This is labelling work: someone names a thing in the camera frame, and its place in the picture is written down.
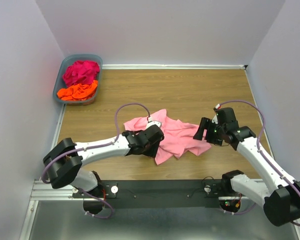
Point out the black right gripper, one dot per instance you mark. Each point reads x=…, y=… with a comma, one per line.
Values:
x=207, y=131

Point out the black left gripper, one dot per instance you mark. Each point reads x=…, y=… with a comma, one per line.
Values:
x=154, y=148

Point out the light pink t shirt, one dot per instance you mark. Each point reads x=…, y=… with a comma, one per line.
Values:
x=178, y=138

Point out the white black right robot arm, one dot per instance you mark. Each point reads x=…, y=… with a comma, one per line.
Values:
x=279, y=194

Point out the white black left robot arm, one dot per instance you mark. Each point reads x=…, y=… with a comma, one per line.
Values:
x=63, y=164

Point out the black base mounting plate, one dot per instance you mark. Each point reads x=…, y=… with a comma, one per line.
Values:
x=165, y=194

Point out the orange t shirt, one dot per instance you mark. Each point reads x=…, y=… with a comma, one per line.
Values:
x=78, y=92

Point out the magenta t shirt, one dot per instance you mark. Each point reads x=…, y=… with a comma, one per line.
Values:
x=81, y=72

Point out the grey plastic laundry basin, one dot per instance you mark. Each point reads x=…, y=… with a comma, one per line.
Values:
x=60, y=84

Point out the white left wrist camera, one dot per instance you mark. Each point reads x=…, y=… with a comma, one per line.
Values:
x=151, y=122

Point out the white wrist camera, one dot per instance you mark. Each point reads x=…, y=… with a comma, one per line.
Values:
x=151, y=122
x=215, y=118

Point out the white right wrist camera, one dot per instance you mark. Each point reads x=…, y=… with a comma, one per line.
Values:
x=215, y=118

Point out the aluminium extrusion rail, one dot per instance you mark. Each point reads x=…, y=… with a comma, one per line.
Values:
x=45, y=192

